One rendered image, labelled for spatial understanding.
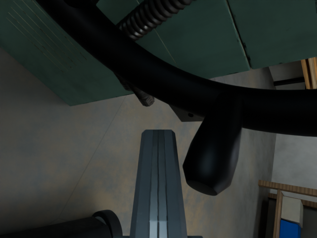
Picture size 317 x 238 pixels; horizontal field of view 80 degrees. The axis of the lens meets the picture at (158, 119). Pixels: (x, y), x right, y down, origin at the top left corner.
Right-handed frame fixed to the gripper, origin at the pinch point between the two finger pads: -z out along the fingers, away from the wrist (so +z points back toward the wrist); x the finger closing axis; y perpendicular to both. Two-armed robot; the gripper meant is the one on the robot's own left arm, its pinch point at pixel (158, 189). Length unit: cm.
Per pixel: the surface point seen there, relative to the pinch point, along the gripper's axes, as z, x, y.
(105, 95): -45, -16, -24
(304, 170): -164, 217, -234
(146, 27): -14.4, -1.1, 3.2
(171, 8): -12.9, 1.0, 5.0
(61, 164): -42, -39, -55
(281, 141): -221, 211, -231
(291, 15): -20.6, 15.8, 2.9
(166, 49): -29.6, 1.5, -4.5
